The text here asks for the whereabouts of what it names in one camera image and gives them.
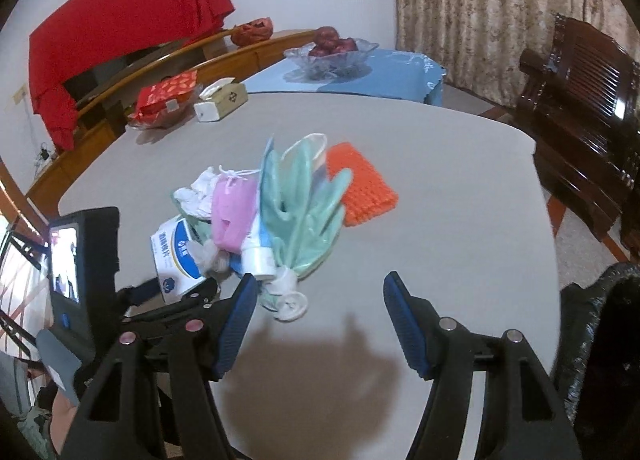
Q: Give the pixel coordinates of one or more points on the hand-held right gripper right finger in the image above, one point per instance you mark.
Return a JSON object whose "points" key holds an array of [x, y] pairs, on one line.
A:
{"points": [[407, 325]]}

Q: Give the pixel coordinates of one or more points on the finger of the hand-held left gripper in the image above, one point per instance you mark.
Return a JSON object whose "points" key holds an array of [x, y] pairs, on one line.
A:
{"points": [[142, 291], [172, 310]]}

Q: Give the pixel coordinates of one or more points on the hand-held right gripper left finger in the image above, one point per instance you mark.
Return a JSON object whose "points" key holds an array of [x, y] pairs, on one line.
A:
{"points": [[235, 325]]}

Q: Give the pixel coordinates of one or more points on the white and blue carton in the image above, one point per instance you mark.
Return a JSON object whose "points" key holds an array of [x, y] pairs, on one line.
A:
{"points": [[172, 260]]}

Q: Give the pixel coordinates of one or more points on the white plastic wrap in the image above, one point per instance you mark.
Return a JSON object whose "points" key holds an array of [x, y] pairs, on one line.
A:
{"points": [[287, 302]]}

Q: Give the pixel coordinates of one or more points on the clear plastic bag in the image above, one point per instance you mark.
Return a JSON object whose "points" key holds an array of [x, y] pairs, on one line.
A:
{"points": [[210, 256]]}

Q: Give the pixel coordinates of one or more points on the white plastic tube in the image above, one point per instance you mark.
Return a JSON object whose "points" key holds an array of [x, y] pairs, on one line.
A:
{"points": [[260, 255]]}

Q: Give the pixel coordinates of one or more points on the white tissue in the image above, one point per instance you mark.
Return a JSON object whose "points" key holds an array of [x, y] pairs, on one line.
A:
{"points": [[197, 192]]}

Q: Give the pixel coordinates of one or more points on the teal rubber glove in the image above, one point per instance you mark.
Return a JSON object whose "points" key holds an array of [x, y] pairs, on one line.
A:
{"points": [[315, 220], [285, 175]]}

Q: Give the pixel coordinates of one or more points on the black lined trash bin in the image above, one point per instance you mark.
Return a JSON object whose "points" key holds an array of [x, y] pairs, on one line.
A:
{"points": [[610, 365]]}

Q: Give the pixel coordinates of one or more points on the person's left forearm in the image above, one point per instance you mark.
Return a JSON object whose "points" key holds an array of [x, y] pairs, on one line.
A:
{"points": [[62, 412]]}

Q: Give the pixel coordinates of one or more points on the orange knobbly mat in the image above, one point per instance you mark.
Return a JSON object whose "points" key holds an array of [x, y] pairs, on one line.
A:
{"points": [[365, 185]]}

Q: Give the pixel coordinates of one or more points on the red patterned gift box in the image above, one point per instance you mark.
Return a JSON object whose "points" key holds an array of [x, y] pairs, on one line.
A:
{"points": [[160, 98]]}

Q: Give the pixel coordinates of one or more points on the dark television screen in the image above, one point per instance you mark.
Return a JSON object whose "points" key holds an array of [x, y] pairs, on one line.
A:
{"points": [[105, 73]]}

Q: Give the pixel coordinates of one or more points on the beige tissue box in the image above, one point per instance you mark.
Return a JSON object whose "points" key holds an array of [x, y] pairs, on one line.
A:
{"points": [[222, 100]]}

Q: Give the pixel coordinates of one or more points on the red cloth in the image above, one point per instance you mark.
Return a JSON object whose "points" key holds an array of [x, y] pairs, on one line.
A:
{"points": [[125, 15]]}

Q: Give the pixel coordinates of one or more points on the blue tablecloth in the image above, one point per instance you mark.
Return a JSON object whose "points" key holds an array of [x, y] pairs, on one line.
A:
{"points": [[350, 80]]}

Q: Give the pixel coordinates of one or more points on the plastic bag of red fruit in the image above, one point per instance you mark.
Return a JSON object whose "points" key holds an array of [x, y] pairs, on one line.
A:
{"points": [[330, 63]]}

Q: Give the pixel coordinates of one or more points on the dark wooden armchair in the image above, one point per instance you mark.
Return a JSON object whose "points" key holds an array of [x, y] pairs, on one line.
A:
{"points": [[585, 105]]}

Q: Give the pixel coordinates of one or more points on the red apple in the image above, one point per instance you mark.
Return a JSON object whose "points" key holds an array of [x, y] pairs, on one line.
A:
{"points": [[346, 44], [326, 35]]}

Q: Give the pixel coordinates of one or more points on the beige patterned curtain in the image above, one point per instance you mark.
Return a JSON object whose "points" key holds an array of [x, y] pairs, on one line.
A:
{"points": [[500, 5]]}

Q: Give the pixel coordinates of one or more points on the black metal frame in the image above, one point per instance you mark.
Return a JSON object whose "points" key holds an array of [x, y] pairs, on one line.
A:
{"points": [[20, 245]]}

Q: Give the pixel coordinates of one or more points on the white wall socket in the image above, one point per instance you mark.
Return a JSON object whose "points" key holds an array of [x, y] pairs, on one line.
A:
{"points": [[19, 94]]}

